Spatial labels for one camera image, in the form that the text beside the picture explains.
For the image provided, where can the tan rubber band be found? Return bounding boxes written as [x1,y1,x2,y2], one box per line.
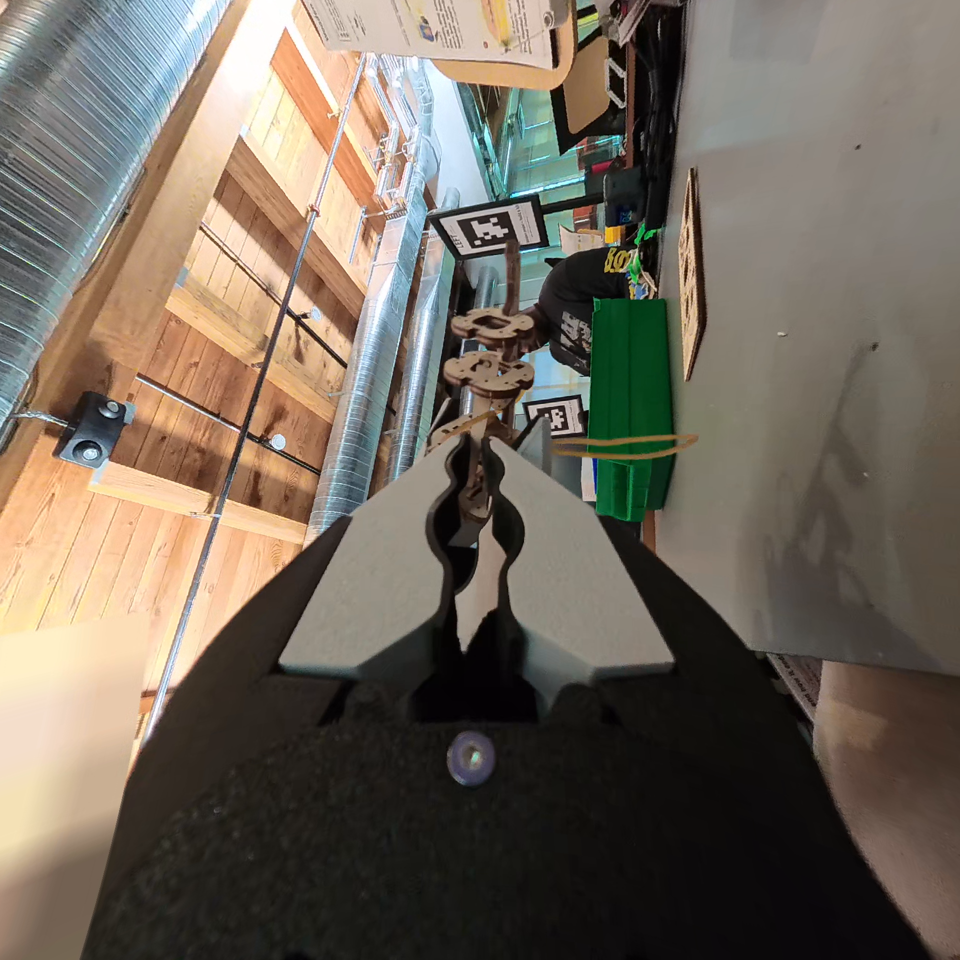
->
[433,408,700,461]

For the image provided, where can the wooden model assembly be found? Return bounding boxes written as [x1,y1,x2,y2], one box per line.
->
[423,240,540,543]

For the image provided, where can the green plastic bin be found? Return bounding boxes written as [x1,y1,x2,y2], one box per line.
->
[586,297,675,524]

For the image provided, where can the small green plastic pieces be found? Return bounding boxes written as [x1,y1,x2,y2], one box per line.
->
[628,221,663,300]

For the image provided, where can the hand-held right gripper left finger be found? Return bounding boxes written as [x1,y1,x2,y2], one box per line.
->
[277,435,468,721]

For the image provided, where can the laser-cut wooden parts sheet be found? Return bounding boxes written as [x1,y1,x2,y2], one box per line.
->
[676,166,708,384]

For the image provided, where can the black ceiling bracket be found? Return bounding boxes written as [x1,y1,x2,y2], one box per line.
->
[52,390,138,471]

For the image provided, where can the black white marker board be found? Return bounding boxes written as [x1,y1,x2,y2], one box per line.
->
[521,393,588,441]
[426,193,550,261]

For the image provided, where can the rounded plywood tabletop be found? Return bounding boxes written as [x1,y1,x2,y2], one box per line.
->
[433,0,580,93]

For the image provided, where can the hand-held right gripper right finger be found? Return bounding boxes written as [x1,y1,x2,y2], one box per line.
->
[480,436,675,721]

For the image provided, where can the dark ceiling rod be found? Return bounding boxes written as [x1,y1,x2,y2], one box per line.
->
[141,54,370,745]

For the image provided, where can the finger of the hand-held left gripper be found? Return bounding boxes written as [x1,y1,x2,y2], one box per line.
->
[517,414,558,480]

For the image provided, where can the printed instruction sheet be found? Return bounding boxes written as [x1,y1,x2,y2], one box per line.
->
[303,0,562,65]

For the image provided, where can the silver ventilation duct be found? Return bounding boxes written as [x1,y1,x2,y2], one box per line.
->
[390,187,460,481]
[0,0,235,445]
[306,52,432,535]

